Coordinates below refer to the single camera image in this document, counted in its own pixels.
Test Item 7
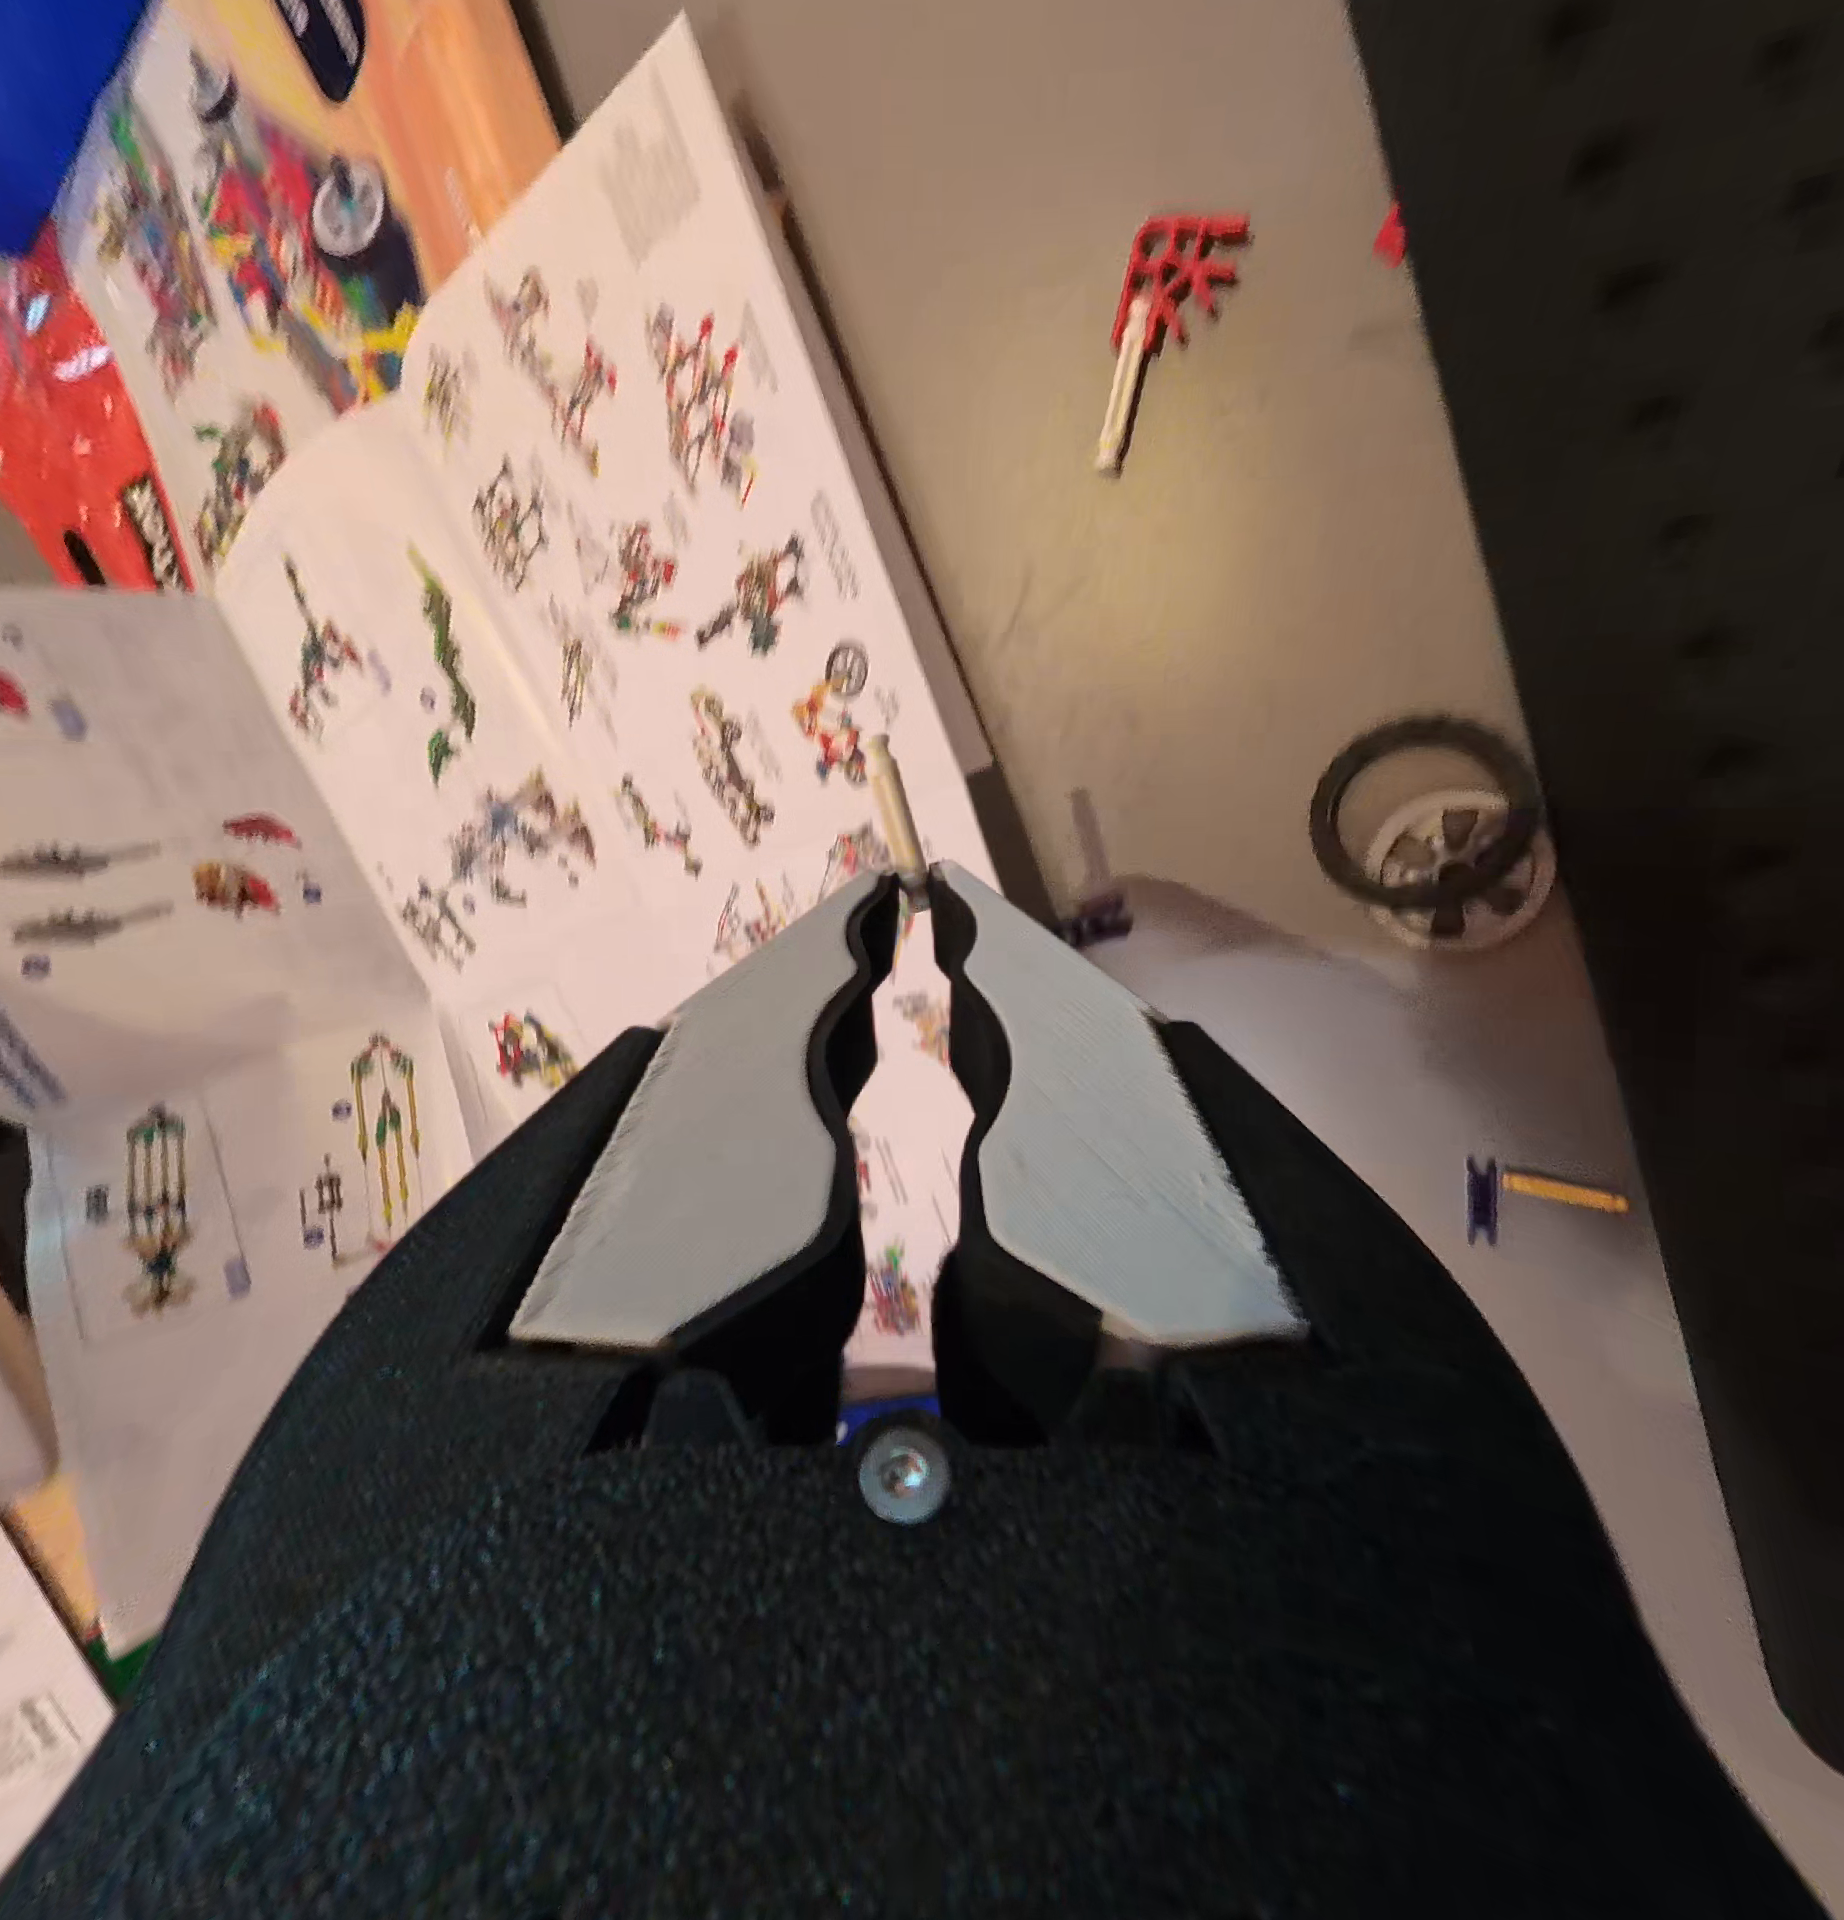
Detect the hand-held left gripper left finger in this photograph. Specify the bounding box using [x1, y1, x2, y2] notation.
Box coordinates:
[505, 866, 900, 1365]

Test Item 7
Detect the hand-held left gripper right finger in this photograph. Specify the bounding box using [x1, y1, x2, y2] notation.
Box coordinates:
[926, 865, 1310, 1434]

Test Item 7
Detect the red plastic connector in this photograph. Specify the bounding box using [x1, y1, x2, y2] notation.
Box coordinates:
[1114, 215, 1253, 350]

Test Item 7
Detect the black toy wheel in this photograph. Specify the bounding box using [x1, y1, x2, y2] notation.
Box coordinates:
[1305, 716, 1558, 954]

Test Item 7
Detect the black dimpled mat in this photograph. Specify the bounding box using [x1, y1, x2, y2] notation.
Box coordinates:
[1347, 0, 1844, 1789]

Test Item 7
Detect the white instruction booklet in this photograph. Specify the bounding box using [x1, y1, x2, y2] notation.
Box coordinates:
[0, 14, 1014, 1653]

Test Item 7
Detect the white printed paper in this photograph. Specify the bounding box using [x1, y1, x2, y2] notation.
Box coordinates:
[0, 1501, 117, 1870]

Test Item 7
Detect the orange toy set box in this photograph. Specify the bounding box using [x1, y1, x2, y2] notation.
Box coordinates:
[0, 0, 580, 594]

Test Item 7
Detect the blue plastic bin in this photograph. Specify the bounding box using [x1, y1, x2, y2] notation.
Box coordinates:
[0, 0, 159, 258]

